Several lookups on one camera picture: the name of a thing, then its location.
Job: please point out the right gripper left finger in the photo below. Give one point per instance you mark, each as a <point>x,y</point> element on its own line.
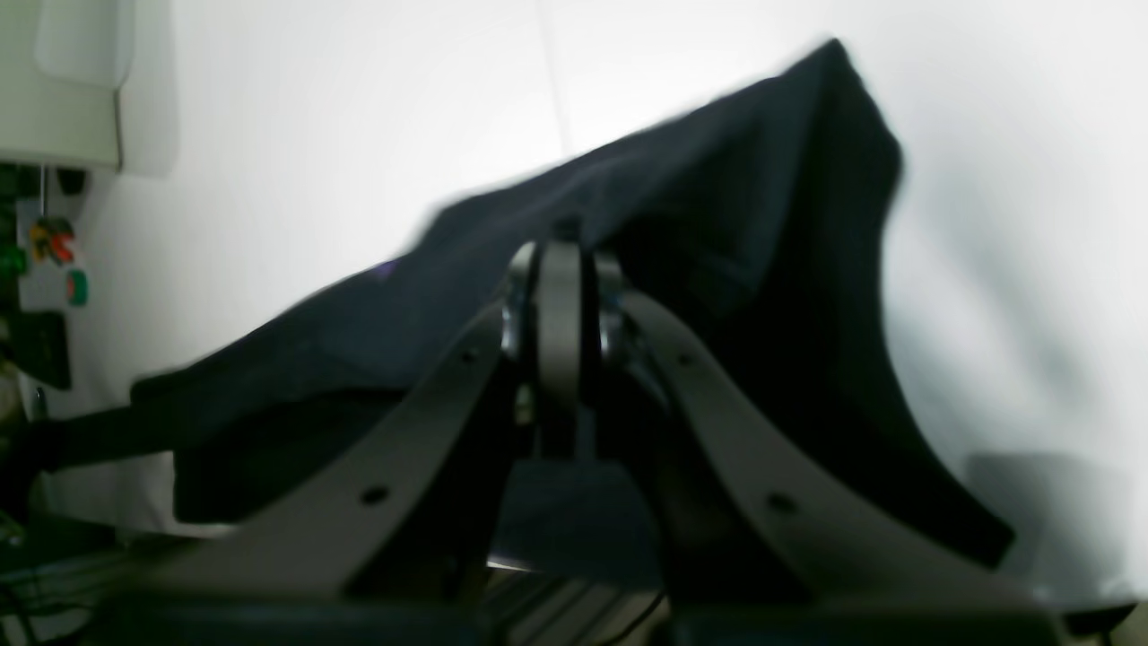
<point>409,510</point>

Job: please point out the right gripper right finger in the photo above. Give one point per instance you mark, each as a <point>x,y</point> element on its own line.
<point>746,516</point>

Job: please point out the white bin left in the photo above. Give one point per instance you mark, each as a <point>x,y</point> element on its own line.
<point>91,85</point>

